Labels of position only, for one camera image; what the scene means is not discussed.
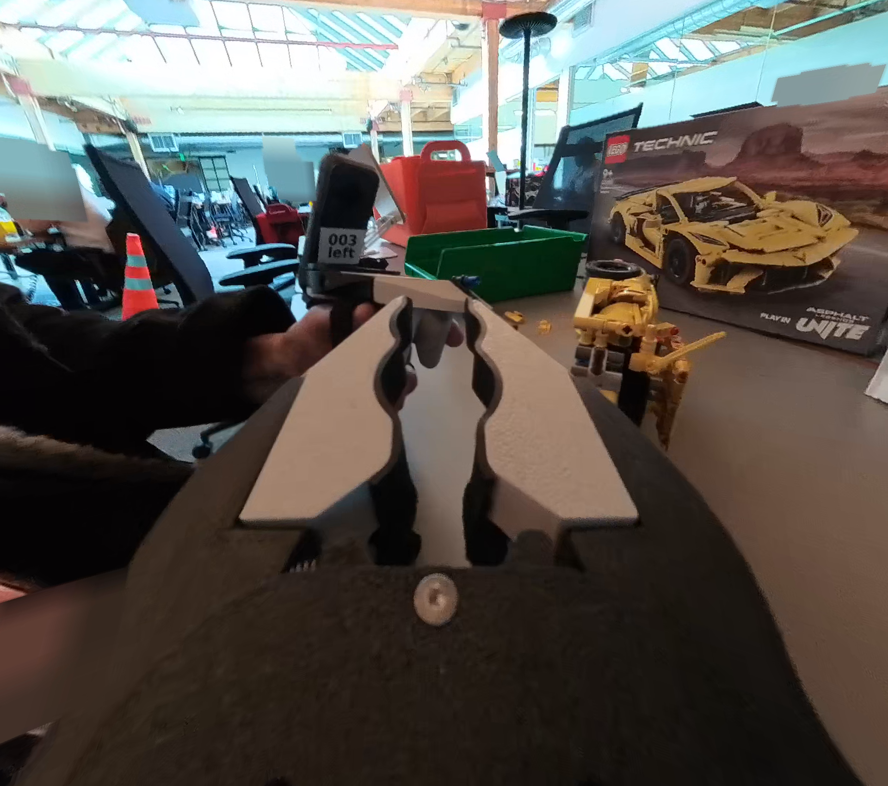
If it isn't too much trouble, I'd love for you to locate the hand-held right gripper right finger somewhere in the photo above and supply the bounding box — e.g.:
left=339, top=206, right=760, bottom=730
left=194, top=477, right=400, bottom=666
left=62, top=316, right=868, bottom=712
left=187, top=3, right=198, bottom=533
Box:
left=463, top=300, right=641, bottom=565

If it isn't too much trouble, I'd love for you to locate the red plastic bin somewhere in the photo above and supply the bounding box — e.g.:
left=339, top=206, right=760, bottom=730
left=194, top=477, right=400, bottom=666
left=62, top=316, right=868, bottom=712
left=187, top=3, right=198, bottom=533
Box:
left=378, top=141, right=488, bottom=247

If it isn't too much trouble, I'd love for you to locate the red chair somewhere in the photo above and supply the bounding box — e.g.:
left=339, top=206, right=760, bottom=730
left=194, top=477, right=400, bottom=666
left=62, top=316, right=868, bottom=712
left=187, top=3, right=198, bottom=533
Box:
left=255, top=202, right=308, bottom=246

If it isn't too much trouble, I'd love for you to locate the dark monitor screen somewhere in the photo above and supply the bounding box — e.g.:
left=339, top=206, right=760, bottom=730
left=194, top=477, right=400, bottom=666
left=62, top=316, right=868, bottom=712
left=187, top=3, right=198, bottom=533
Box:
left=83, top=144, right=217, bottom=309

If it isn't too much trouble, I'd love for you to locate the person's black jacket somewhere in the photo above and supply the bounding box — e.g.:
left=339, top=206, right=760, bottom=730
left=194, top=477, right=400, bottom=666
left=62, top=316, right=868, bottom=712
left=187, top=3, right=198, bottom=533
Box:
left=0, top=425, right=198, bottom=586

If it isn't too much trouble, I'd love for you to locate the black pole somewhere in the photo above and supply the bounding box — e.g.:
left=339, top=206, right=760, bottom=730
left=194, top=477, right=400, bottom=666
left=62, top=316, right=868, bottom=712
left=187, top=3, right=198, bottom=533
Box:
left=498, top=12, right=559, bottom=226

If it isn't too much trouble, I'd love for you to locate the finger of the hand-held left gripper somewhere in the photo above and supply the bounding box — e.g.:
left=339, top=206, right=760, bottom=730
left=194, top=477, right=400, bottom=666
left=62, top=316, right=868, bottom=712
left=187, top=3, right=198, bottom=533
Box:
left=373, top=276, right=481, bottom=315

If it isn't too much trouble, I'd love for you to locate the person's left forearm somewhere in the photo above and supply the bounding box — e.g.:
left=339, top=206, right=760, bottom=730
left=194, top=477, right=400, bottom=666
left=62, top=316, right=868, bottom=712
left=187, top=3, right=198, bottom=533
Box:
left=0, top=285, right=299, bottom=454

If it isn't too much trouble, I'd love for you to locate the dark car set box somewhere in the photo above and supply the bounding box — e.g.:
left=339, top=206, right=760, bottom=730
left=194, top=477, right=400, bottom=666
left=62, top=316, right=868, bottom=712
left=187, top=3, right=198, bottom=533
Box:
left=590, top=95, right=888, bottom=357

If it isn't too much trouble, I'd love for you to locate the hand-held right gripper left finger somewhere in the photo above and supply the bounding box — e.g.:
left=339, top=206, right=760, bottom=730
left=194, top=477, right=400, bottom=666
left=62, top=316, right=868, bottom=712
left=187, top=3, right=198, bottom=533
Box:
left=238, top=297, right=423, bottom=565

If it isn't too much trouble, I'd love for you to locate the orange striped safety cone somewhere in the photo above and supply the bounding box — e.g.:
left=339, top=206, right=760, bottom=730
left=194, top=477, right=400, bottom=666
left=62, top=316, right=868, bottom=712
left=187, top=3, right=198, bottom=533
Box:
left=121, top=233, right=162, bottom=322

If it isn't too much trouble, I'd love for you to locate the metal laptop stand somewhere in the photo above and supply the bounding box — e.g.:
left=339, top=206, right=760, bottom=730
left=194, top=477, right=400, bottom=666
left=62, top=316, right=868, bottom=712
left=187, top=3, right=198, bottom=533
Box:
left=347, top=146, right=408, bottom=246

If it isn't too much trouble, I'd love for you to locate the yellow toy brick car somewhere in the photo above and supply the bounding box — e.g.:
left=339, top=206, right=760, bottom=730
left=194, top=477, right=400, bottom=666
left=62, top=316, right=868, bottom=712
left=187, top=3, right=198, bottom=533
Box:
left=572, top=259, right=727, bottom=452

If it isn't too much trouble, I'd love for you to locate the green plastic bin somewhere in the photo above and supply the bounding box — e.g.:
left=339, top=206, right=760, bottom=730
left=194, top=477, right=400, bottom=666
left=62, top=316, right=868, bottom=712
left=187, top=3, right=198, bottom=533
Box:
left=404, top=224, right=589, bottom=304

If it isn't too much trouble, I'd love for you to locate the long yellow Lego axle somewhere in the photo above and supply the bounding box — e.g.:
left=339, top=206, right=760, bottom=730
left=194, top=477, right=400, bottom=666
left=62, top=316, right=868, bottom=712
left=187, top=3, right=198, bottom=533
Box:
left=651, top=331, right=727, bottom=372

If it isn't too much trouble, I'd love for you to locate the black mesh office chair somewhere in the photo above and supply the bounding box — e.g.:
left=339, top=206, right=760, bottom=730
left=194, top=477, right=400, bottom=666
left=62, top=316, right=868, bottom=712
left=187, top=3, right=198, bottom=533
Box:
left=489, top=102, right=644, bottom=232

